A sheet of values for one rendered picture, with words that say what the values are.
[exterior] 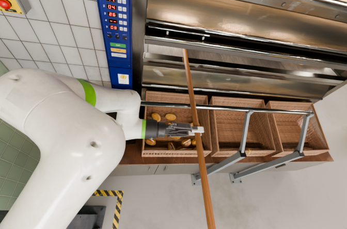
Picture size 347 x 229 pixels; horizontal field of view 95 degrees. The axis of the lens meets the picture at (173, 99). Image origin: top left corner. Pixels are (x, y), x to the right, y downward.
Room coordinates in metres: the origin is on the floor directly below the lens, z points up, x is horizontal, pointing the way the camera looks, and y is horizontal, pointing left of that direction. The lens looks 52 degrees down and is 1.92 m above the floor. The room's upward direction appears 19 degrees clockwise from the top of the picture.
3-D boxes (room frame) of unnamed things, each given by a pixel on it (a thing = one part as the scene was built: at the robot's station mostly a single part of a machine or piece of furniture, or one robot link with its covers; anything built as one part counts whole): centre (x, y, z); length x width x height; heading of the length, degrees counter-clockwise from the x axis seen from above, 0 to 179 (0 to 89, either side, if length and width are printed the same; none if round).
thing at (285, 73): (1.14, -0.55, 1.16); 1.80 x 0.06 x 0.04; 109
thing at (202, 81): (1.12, -0.56, 1.02); 1.79 x 0.11 x 0.19; 109
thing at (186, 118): (0.68, -0.09, 0.72); 0.56 x 0.49 x 0.28; 109
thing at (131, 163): (0.81, -0.55, 0.29); 2.42 x 0.56 x 0.58; 109
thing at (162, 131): (0.36, -0.02, 1.20); 0.09 x 0.07 x 0.08; 109
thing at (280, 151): (1.07, -1.24, 0.72); 0.56 x 0.49 x 0.28; 111
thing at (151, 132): (0.34, 0.05, 1.20); 0.12 x 0.06 x 0.09; 19
